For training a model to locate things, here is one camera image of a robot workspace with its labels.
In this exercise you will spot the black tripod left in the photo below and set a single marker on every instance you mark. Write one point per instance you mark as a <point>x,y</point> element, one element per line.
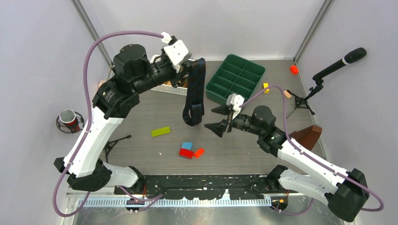
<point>111,144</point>

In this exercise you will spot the white perforated basket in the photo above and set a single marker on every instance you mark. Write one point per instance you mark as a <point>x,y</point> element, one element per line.
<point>160,87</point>

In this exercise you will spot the black handheld microphone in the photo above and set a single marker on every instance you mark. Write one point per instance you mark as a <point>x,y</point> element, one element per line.
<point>350,58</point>

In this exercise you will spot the red silver studio microphone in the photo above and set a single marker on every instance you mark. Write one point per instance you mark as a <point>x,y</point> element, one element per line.
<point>70,122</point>

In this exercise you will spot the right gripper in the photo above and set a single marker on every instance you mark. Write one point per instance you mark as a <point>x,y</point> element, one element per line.
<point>219,128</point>

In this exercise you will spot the black microphone tripod right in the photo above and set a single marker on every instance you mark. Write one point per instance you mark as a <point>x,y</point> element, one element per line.
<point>302,102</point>

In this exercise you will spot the red block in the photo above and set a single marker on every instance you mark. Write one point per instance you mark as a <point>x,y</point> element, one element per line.
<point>185,153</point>

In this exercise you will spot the blue block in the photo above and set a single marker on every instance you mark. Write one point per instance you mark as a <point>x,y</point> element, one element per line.
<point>186,145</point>

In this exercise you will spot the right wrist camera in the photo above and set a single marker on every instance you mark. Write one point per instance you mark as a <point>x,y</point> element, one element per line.
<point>235,101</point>

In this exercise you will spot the tan small block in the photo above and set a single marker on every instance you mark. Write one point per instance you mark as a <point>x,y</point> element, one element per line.
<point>287,94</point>

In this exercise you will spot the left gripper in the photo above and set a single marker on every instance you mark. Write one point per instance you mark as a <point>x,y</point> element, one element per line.
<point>176,73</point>

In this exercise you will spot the green divided tray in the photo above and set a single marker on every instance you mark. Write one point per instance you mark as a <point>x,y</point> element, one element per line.
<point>235,75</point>

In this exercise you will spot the yellow block near tray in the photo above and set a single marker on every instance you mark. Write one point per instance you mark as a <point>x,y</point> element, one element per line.
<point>265,87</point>

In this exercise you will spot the pile of patterned ties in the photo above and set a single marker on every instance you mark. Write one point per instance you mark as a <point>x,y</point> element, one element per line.
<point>178,82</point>

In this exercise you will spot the orange-red small block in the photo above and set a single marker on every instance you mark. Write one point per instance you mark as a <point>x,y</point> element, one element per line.
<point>199,153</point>

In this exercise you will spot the lime green flat block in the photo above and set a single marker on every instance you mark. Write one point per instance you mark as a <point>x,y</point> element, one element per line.
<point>160,131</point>

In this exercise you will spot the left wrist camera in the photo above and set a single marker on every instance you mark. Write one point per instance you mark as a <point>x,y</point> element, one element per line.
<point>176,50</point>

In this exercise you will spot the navy brown striped tie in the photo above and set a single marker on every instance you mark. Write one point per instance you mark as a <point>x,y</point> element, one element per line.
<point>194,106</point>

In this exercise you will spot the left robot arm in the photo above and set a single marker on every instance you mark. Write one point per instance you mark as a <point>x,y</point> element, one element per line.
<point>134,74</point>

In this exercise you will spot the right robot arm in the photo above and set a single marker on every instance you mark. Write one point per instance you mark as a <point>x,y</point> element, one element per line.
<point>341,190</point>

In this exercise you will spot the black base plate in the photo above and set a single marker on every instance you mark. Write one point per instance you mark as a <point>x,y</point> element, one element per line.
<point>207,187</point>

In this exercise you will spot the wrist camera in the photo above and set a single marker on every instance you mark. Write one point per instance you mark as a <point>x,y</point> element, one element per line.
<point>235,101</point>
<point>176,50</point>

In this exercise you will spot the peach cylinder handle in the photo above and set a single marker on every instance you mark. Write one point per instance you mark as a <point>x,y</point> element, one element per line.
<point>101,82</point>

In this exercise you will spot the orange block in corner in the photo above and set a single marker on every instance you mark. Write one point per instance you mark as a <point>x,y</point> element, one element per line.
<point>294,70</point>

